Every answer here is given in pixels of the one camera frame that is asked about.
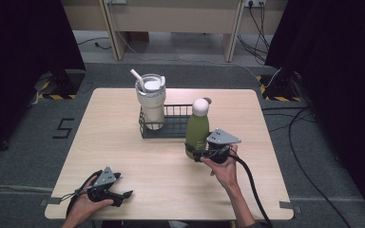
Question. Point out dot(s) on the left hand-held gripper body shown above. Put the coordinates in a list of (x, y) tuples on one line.
[(104, 179)]

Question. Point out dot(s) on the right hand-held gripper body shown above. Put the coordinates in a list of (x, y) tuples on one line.
[(221, 136)]

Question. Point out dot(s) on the green bottle with white cap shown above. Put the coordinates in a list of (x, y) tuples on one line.
[(197, 129)]

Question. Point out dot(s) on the white tumbler with straw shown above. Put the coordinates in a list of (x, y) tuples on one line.
[(152, 101)]

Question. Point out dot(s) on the person's right hand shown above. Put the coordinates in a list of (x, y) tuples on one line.
[(226, 172)]

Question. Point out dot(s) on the person's left hand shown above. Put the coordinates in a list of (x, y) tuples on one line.
[(84, 209)]

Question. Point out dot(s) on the grey tape strip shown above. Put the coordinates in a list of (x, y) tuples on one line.
[(54, 200), (290, 206)]

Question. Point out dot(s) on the stand base with hazard tape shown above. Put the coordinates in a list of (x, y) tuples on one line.
[(282, 91), (57, 91)]

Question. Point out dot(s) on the brown box under desk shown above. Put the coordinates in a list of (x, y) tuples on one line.
[(138, 37)]

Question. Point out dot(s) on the black curtain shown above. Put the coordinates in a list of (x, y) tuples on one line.
[(19, 63), (345, 79)]

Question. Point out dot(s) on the white power strip with plugs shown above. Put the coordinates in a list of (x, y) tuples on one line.
[(255, 2)]

